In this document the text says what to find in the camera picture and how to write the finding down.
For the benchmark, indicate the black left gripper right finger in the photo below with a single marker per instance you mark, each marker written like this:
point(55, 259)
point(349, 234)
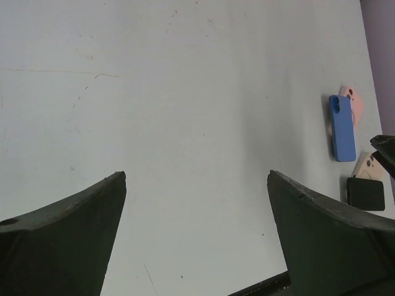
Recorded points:
point(331, 248)

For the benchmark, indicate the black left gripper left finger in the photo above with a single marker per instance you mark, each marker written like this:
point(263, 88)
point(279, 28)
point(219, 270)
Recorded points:
point(63, 248)

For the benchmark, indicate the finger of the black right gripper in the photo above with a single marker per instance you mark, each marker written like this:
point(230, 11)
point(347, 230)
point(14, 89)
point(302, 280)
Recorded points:
point(385, 152)

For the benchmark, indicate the pink phone case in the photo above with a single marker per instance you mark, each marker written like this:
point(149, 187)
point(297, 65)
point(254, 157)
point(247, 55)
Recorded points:
point(354, 106)

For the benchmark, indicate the blue smartphone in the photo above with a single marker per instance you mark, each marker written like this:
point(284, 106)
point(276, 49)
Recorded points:
point(342, 130)

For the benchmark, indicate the beige phone case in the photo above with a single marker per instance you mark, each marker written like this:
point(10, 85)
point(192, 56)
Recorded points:
point(368, 167)

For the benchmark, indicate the black table front rail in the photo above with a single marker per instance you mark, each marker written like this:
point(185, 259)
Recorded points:
point(279, 285)

